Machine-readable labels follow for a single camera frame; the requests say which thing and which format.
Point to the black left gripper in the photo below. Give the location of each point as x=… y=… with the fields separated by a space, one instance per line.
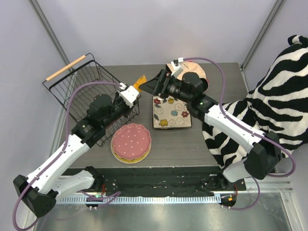
x=120 y=103

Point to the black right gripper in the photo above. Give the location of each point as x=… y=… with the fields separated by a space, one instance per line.
x=161 y=83

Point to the cream flower square plate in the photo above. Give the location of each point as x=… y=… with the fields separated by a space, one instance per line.
x=170 y=113

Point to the pink dotted round plate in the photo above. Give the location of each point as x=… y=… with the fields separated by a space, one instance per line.
x=131 y=141

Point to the green dotted round plate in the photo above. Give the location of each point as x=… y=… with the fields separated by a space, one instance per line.
x=136 y=160

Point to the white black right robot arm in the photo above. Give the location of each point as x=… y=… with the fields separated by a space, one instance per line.
x=262 y=155

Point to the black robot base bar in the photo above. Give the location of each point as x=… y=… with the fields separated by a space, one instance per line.
x=163 y=181

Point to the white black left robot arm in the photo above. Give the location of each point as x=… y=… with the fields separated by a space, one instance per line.
x=41 y=189

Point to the beige black bucket hat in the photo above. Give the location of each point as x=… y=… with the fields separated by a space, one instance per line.
x=188 y=66

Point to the zebra striped blanket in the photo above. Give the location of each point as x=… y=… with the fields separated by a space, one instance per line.
x=279 y=102

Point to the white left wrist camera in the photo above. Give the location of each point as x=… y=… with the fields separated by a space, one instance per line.
x=129 y=94

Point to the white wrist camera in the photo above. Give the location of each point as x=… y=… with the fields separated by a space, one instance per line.
x=129 y=94
x=177 y=69

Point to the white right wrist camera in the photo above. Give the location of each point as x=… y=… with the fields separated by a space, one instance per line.
x=177 y=69

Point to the black wire dish rack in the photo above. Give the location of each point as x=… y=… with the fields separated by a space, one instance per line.
x=86 y=90

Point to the grey slotted cable duct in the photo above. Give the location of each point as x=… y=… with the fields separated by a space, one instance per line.
x=83 y=199

